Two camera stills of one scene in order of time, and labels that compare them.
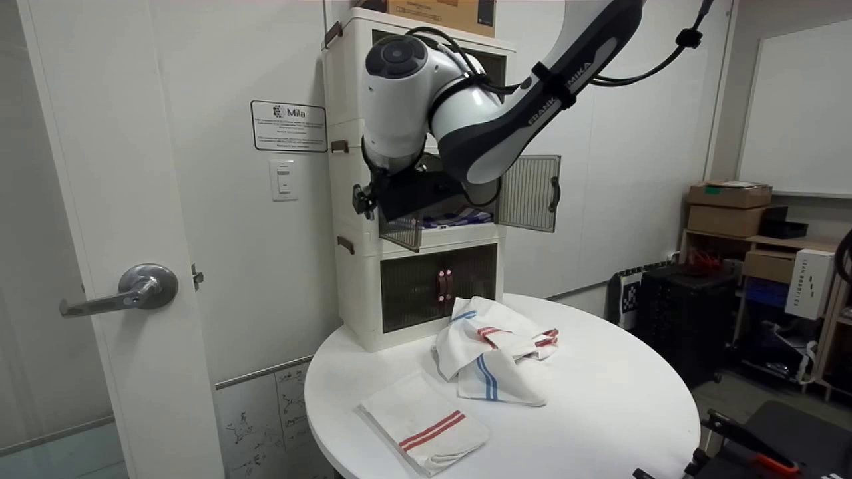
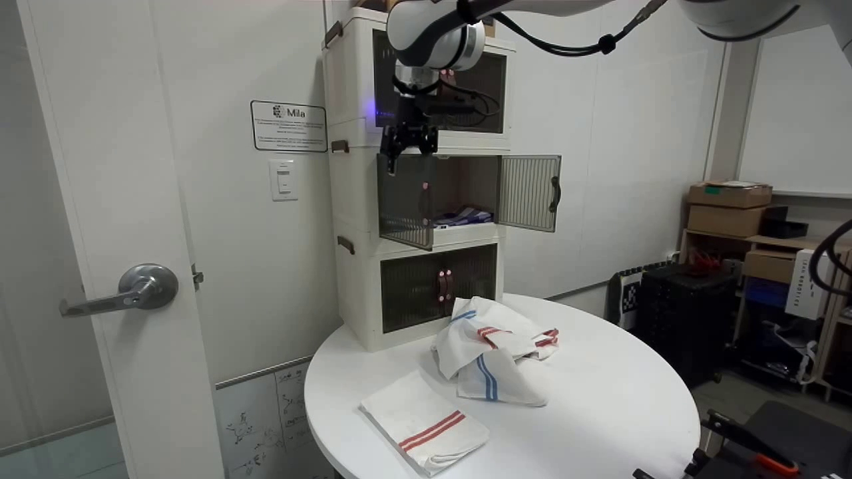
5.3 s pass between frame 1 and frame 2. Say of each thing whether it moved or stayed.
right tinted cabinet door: stayed
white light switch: stayed
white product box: stayed
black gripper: moved
